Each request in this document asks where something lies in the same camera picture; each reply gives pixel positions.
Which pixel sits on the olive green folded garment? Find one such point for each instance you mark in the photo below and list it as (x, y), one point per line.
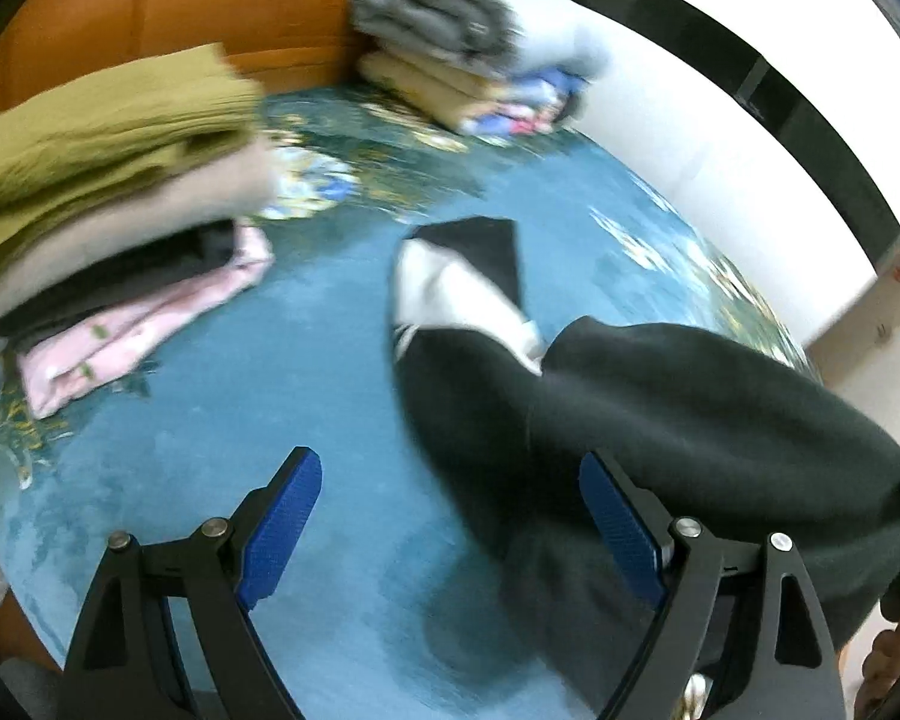
(83, 145)

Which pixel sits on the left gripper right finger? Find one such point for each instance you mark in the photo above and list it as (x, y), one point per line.
(738, 630)

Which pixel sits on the colourful floral folded quilt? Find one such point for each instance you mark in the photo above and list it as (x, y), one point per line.
(527, 105)

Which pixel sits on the pink floral folded garment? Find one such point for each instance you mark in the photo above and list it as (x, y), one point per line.
(111, 343)

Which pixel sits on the white and black wardrobe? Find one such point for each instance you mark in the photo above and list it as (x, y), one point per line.
(729, 177)

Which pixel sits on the black and white fleece garment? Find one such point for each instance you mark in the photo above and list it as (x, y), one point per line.
(716, 430)

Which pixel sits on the tan folded blanket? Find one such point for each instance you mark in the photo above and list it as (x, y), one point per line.
(441, 102)

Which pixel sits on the beige folded garment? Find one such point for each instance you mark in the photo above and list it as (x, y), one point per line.
(238, 184)

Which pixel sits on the orange wooden headboard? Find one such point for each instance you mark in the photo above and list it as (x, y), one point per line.
(283, 44)

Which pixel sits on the light blue grey folded quilt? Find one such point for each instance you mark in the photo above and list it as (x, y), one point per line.
(492, 38)

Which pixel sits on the person's right hand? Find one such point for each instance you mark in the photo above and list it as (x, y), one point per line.
(880, 671)

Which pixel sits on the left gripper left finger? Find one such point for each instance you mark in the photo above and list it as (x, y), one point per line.
(124, 660)

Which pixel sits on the black folded garment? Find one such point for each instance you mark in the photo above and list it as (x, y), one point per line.
(124, 277)

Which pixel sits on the blue floral bed blanket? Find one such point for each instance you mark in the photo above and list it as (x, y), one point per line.
(387, 609)

